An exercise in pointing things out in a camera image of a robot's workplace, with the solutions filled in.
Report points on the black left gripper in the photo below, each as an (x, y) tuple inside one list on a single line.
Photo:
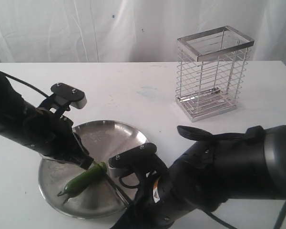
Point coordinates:
[(54, 138)]

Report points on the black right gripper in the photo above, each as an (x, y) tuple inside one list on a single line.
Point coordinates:
[(166, 198)]

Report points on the black kitchen knife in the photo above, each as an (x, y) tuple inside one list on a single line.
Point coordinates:
[(119, 192)]

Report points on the green cucumber piece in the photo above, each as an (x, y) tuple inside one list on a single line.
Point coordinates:
[(81, 182)]

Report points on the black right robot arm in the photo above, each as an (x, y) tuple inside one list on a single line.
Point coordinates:
[(216, 168)]

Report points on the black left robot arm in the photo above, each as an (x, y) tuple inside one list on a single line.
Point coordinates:
[(13, 111)]

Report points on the round stainless steel plate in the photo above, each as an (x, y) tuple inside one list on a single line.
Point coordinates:
[(103, 139)]

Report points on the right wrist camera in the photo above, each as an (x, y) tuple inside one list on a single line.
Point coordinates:
[(121, 164)]

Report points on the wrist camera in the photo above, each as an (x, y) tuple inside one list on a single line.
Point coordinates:
[(121, 164), (63, 96)]

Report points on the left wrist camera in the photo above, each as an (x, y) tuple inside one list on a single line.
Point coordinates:
[(63, 96)]

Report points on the chrome wire utensil holder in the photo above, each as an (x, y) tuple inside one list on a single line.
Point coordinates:
[(210, 71)]

